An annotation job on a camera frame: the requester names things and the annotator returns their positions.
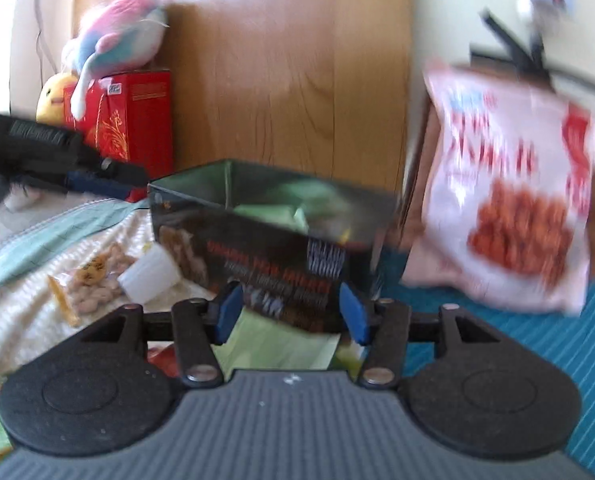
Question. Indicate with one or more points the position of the red gift bag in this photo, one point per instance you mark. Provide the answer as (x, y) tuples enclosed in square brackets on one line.
[(137, 120)]

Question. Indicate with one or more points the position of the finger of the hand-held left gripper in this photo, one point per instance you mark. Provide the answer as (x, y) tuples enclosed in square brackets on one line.
[(105, 177)]

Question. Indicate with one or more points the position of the pink and blue plush toy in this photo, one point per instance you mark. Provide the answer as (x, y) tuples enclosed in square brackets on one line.
[(120, 32)]

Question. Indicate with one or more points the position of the peanut snack packet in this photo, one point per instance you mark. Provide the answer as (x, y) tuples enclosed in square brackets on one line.
[(95, 285)]

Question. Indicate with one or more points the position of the wooden headboard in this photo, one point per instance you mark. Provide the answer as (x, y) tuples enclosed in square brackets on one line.
[(287, 65)]

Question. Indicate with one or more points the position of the yellow plush toy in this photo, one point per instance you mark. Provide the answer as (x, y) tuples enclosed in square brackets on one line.
[(52, 100)]

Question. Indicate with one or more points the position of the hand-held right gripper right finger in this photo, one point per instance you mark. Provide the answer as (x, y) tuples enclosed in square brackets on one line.
[(353, 321)]

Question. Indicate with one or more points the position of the red snack packet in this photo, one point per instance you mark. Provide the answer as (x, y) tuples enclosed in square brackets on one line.
[(162, 360)]

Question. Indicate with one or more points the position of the teal and beige quilt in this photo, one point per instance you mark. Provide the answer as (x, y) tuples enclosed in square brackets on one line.
[(32, 280)]

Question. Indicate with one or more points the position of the blue striped mat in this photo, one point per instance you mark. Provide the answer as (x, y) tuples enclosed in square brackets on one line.
[(567, 355)]

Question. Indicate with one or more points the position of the green snack packet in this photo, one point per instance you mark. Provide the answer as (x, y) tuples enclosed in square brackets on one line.
[(272, 215), (277, 340)]

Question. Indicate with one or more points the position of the black tape cross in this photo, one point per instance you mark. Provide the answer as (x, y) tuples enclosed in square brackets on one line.
[(522, 55)]

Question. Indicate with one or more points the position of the black printed cardboard box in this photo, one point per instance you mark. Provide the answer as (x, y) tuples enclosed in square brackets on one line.
[(257, 255)]

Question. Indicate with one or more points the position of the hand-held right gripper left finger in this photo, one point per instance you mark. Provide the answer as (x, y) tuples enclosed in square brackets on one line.
[(227, 312)]

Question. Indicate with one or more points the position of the large pink snack bag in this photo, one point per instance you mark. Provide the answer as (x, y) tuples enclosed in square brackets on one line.
[(512, 185)]

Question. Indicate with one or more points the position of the small white plastic cup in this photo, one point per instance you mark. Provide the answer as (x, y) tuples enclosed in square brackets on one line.
[(150, 275)]

